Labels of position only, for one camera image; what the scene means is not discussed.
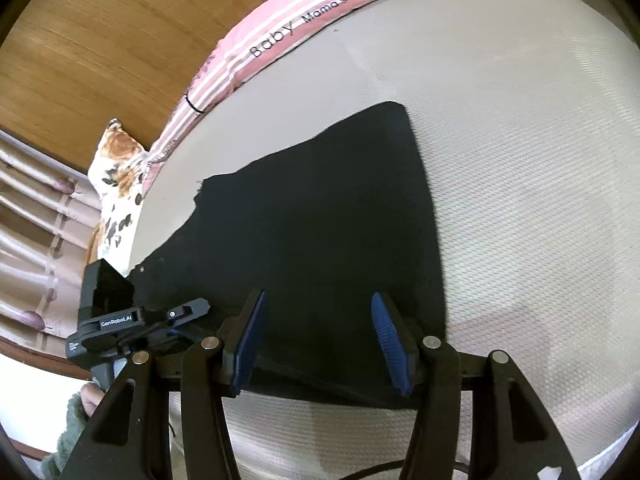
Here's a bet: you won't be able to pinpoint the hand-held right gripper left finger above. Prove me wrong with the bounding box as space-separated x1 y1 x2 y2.
60 288 267 480

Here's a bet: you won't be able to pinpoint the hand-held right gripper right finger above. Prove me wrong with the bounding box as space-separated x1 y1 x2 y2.
370 292 581 480

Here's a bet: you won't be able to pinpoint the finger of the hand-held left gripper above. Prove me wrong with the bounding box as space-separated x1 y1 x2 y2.
147 298 211 331
150 330 196 360

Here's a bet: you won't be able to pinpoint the black pants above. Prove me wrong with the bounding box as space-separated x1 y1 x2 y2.
127 101 448 408

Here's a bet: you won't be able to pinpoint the person's left forearm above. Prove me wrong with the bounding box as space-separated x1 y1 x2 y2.
42 382 106 480

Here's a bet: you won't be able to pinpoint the beige curtain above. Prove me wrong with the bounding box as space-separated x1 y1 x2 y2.
0 130 101 356

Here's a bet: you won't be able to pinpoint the floral pillow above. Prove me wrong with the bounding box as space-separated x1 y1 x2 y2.
87 119 148 271

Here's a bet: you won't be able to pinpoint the wooden headboard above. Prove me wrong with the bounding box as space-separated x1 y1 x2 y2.
0 0 341 171

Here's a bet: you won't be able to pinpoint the pink striped pillow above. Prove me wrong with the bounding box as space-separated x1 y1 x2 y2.
142 0 488 196

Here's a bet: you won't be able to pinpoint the black cable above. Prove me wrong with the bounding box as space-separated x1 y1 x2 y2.
340 460 471 480

